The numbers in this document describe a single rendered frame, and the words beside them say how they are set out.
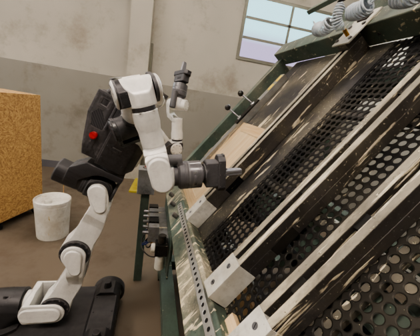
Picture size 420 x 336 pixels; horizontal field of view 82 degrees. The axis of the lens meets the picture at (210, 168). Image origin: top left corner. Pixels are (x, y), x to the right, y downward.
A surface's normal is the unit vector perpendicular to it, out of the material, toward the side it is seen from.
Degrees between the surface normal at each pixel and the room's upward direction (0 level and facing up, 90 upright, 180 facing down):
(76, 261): 90
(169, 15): 90
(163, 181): 94
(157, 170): 94
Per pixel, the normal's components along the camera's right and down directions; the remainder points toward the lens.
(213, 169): 0.24, 0.29
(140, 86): 0.19, -0.43
